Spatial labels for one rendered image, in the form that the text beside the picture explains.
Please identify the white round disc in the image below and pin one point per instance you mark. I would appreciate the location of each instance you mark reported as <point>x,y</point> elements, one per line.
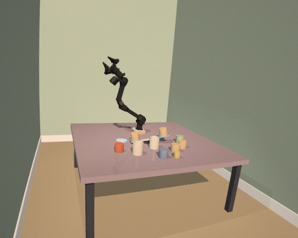
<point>121,140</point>

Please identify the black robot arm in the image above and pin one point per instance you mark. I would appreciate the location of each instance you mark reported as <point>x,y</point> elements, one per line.
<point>123,82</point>

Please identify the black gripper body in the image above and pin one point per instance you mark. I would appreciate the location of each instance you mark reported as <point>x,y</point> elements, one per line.
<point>113,68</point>

